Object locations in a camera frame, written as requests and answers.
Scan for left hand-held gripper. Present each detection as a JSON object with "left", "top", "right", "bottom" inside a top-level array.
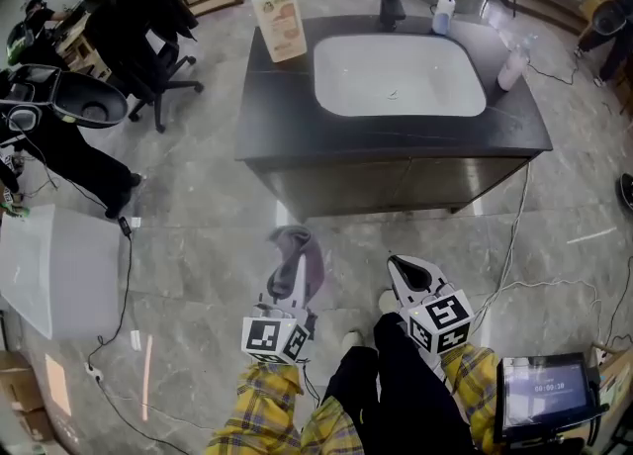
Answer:
[{"left": 240, "top": 253, "right": 317, "bottom": 365}]

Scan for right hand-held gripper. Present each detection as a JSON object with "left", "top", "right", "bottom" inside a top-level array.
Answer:
[{"left": 387, "top": 254, "right": 476, "bottom": 356}]

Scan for purple grey cloth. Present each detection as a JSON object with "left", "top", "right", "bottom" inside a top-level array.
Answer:
[{"left": 266, "top": 225, "right": 327, "bottom": 304}]

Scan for person's right forearm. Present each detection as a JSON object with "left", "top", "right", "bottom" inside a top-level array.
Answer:
[{"left": 439, "top": 343, "right": 505, "bottom": 454}]

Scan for person's left forearm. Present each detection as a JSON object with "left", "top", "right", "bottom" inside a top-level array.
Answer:
[{"left": 205, "top": 359, "right": 306, "bottom": 455}]

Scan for dark wooden vanity cabinet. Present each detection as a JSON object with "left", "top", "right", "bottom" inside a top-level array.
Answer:
[{"left": 234, "top": 14, "right": 554, "bottom": 222}]

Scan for person's white shoe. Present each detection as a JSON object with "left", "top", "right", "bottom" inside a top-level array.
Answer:
[
  {"left": 340, "top": 328, "right": 365, "bottom": 353},
  {"left": 378, "top": 289, "right": 400, "bottom": 316}
]

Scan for person's legs in black trousers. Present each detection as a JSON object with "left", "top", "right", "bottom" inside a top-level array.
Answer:
[{"left": 320, "top": 312, "right": 476, "bottom": 455}]

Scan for black tablet screen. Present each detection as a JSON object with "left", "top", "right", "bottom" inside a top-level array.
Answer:
[{"left": 494, "top": 352, "right": 607, "bottom": 444}]

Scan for white sink basin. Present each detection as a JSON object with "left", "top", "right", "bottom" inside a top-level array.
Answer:
[{"left": 313, "top": 33, "right": 489, "bottom": 119}]

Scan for light wooden table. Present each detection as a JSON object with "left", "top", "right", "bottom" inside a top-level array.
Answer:
[{"left": 590, "top": 338, "right": 633, "bottom": 427}]

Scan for black round basin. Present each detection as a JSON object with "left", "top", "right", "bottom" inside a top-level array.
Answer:
[{"left": 615, "top": 172, "right": 633, "bottom": 212}]

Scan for pink pump bottle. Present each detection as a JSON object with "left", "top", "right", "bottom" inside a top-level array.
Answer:
[{"left": 496, "top": 35, "right": 538, "bottom": 93}]

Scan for large cream pump bottle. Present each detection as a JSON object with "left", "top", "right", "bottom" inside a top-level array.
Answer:
[{"left": 248, "top": 0, "right": 309, "bottom": 64}]

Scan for blue spray bottle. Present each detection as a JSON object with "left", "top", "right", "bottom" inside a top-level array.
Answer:
[{"left": 431, "top": 0, "right": 459, "bottom": 38}]

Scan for cardboard box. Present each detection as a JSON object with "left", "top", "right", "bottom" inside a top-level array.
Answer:
[{"left": 0, "top": 349, "right": 55, "bottom": 444}]

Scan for black office chair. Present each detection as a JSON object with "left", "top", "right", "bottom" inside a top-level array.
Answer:
[{"left": 83, "top": 0, "right": 205, "bottom": 134}]

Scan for white floor cable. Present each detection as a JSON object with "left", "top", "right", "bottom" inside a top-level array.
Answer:
[{"left": 469, "top": 161, "right": 604, "bottom": 345}]

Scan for black floor cable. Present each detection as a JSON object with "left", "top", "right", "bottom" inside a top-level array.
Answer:
[
  {"left": 526, "top": 60, "right": 581, "bottom": 87},
  {"left": 86, "top": 215, "right": 192, "bottom": 455}
]

